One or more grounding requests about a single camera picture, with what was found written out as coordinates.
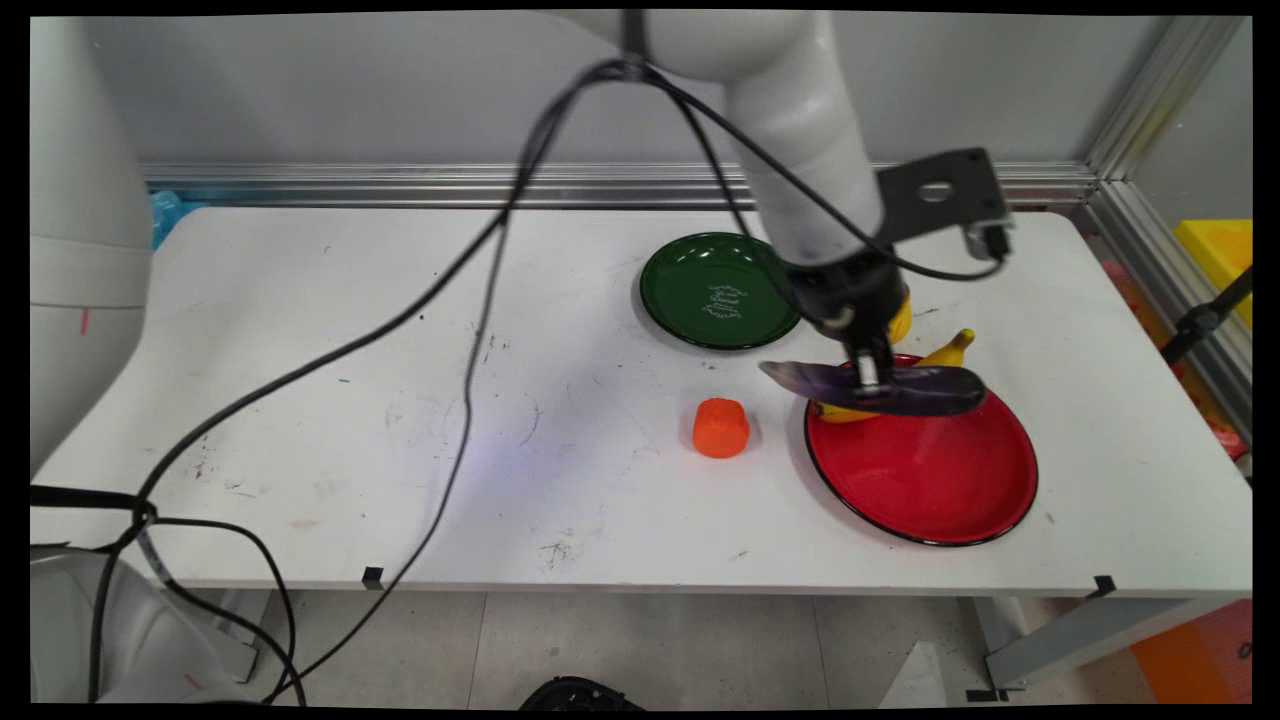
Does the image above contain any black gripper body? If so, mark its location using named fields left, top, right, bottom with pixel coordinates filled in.
left=783, top=248, right=909, bottom=353

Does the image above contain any aluminium frame rail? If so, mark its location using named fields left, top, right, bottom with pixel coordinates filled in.
left=1075, top=15, right=1253, bottom=441
left=140, top=160, right=1099, bottom=211

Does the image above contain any black stand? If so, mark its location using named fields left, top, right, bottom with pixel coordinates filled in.
left=1160, top=265, right=1253, bottom=366

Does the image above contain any purple eggplant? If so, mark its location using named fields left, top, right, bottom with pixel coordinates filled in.
left=758, top=360, right=989, bottom=418

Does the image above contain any orange box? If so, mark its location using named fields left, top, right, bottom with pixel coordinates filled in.
left=1130, top=600, right=1253, bottom=704

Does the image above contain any green enamel plate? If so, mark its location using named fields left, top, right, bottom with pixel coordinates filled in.
left=639, top=232, right=804, bottom=351

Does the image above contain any orange bread loaf toy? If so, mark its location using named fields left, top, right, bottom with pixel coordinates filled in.
left=692, top=398, right=751, bottom=460

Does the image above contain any yellow banana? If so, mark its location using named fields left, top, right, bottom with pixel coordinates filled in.
left=812, top=328, right=977, bottom=425

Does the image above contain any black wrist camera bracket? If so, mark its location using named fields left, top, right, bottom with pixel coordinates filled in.
left=875, top=147, right=1014, bottom=263

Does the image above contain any black camera cable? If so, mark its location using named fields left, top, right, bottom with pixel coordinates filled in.
left=620, top=60, right=1006, bottom=283

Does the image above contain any blue plastic bag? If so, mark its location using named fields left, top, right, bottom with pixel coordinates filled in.
left=150, top=190, right=206, bottom=251

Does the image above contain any grey table leg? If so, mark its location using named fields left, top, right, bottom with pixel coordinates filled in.
left=965, top=596, right=1226, bottom=703

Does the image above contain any long black cable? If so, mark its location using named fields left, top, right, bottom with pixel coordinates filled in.
left=262, top=58, right=641, bottom=701
left=30, top=58, right=641, bottom=701

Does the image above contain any yellow plastic bin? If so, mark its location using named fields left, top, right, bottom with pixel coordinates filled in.
left=1174, top=218, right=1253, bottom=331

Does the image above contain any black round floor object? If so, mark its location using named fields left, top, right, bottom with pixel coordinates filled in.
left=518, top=676, right=646, bottom=713

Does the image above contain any red enamel plate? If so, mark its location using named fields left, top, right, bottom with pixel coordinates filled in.
left=804, top=353, right=1039, bottom=548

